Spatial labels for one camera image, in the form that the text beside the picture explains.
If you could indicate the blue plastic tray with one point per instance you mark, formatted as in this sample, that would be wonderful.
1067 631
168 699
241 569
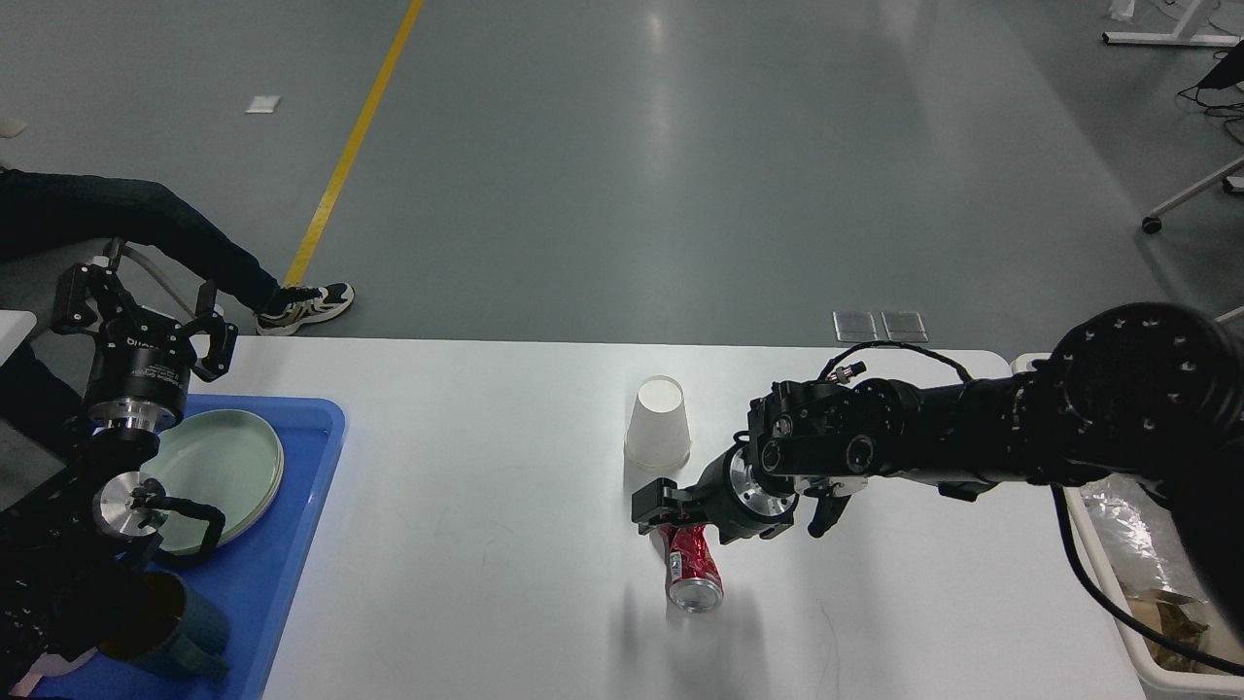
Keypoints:
253 578

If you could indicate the grey floor socket plate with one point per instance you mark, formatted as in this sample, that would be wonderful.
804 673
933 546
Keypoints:
855 327
904 326

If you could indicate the yellow plate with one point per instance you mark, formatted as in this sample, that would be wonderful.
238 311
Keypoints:
247 493

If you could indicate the brown paper bag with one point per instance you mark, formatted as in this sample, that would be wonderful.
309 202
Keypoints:
1175 616

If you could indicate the dark teal mug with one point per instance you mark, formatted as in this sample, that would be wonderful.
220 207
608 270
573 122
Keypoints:
177 634

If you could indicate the white desk leg frame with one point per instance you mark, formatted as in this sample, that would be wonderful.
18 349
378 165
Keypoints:
1192 28

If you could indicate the seated person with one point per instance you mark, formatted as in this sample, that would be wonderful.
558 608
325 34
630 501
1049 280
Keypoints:
42 211

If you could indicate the grey office chair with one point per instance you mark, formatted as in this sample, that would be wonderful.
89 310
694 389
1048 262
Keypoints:
30 283

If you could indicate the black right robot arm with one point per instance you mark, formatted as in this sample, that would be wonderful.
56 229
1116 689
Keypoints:
1149 390

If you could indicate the crushed red soda can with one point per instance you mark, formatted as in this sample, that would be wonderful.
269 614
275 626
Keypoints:
693 582

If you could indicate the aluminium foil tray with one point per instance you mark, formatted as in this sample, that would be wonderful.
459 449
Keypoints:
1140 539

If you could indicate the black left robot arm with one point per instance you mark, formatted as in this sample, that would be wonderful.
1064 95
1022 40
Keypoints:
75 548

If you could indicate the beige plastic bin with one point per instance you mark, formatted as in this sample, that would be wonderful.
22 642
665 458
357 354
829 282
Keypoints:
1158 683

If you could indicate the white paper cup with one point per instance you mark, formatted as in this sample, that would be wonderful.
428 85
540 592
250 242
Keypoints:
658 436

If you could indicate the light green plate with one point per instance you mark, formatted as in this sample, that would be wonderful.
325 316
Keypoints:
194 458

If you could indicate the pink mug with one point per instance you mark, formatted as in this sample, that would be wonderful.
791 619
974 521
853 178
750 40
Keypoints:
49 666

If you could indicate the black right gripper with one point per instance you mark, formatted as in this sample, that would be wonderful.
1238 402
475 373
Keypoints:
727 495

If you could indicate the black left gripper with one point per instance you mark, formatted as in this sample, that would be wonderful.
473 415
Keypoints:
140 374

